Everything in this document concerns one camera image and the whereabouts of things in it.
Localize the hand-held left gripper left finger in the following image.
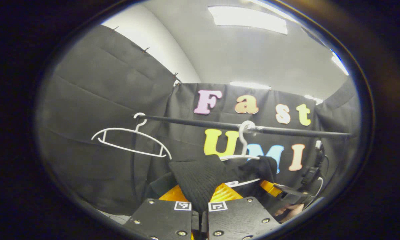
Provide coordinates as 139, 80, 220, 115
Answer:
123, 184, 200, 240

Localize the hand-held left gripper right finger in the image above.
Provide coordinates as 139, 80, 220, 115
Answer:
200, 183, 281, 240

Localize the black jacket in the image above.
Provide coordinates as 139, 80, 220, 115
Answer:
145, 154, 279, 214

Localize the white clothes hanger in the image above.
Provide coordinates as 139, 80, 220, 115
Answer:
218, 120, 262, 188
91, 112, 172, 160

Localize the black metal garment rack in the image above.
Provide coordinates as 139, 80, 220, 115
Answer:
133, 114, 354, 139

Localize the black backdrop cloth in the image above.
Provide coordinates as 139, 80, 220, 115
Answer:
37, 24, 360, 215

